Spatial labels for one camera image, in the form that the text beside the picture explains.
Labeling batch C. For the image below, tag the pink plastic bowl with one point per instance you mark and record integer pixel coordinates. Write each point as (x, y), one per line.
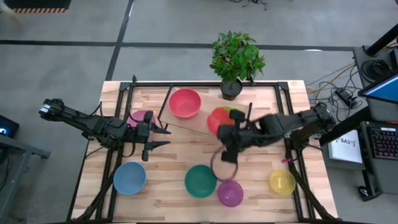
(136, 117)

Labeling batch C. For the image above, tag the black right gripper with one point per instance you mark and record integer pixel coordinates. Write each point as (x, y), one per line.
(241, 137)

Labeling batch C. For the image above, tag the small red clip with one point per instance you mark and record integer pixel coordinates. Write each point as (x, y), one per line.
(286, 161)

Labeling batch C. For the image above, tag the blue plastic bowl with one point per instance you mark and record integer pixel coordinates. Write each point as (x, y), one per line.
(129, 178)

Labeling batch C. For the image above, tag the black backlit keyboard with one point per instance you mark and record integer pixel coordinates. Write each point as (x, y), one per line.
(385, 143)

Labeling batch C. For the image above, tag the lime green plastic bowl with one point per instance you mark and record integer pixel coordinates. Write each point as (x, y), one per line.
(229, 108)

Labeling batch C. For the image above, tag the purple plastic bowl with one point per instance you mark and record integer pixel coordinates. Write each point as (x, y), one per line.
(230, 194)

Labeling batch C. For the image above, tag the black frame post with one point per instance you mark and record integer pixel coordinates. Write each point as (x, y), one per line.
(384, 40)

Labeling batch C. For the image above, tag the teal green plastic bowl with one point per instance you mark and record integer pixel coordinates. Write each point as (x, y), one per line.
(200, 183)

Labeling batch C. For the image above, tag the orange-red plastic bowl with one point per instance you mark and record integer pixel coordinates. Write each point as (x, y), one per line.
(216, 119)

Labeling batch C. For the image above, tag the black diagonal frame beam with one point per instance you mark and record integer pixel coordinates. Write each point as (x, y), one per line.
(345, 126)

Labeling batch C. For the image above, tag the green potted plant black pot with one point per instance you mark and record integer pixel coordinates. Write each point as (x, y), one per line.
(236, 59)

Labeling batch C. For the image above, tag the wooden shelf black metal legs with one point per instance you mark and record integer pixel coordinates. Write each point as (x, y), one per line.
(192, 123)

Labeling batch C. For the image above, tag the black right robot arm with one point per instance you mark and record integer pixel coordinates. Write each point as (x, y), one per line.
(295, 124)

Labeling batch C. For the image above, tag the black caster wheel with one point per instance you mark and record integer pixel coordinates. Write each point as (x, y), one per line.
(363, 190)

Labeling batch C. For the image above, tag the black mat hazard stripe edge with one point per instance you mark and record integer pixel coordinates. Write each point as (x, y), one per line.
(37, 3)

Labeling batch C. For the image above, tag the black device blue light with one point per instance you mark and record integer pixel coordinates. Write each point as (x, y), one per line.
(7, 126)

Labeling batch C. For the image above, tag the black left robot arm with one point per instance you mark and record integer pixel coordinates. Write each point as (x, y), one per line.
(93, 124)

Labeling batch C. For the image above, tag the grey equipment cart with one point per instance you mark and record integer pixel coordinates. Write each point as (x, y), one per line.
(382, 174)

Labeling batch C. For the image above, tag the yellow plastic bowl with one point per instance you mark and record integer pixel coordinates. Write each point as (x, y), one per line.
(282, 183)

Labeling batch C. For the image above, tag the monitor with blue screen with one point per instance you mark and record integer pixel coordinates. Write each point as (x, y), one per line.
(384, 90)

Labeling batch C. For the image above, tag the red plastic bowl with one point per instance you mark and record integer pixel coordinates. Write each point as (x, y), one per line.
(185, 102)

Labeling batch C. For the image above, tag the grey metal stand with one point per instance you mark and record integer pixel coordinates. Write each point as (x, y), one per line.
(18, 146)

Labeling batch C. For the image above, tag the white paper sign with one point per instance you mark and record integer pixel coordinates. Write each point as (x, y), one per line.
(345, 151)

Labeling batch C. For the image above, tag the black power adapter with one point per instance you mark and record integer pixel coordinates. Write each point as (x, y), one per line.
(343, 96)

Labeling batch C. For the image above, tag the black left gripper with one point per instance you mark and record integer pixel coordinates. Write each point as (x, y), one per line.
(141, 135)

